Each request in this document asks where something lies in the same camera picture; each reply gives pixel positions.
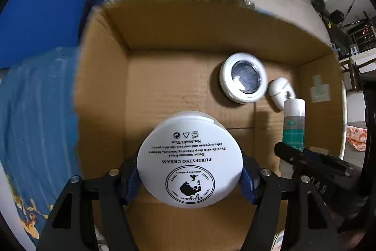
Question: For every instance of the dark wooden chair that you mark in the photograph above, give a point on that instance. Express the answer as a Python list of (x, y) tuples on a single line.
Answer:
[(351, 74)]

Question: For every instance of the white teal spray bottle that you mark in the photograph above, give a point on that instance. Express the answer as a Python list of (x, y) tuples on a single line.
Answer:
[(294, 124)]

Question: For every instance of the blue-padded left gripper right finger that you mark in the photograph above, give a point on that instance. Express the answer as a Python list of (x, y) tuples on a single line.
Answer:
[(291, 207)]

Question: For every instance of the white purifying cream jar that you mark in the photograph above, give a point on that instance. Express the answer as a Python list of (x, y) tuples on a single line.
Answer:
[(190, 160)]

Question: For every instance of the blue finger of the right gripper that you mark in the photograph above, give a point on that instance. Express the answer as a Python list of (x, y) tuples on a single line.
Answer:
[(289, 152)]

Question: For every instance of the white round jar dark lid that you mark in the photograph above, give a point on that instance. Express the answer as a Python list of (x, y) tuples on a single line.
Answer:
[(243, 78)]

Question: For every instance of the open cardboard box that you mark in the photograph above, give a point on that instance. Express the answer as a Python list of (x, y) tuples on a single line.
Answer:
[(144, 60)]

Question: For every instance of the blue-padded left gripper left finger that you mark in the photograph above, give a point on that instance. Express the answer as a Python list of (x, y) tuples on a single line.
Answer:
[(70, 225)]

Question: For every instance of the white oval earbud case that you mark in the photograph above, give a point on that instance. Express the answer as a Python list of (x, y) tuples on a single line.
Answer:
[(280, 90)]

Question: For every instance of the blue striped bedspread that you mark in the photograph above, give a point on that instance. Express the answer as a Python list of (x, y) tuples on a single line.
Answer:
[(39, 134)]

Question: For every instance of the orange white patterned cloth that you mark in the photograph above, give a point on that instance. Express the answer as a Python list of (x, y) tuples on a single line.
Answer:
[(357, 137)]

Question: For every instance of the blue foam wedge cushion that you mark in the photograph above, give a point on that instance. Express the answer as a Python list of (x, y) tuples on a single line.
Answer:
[(32, 27)]

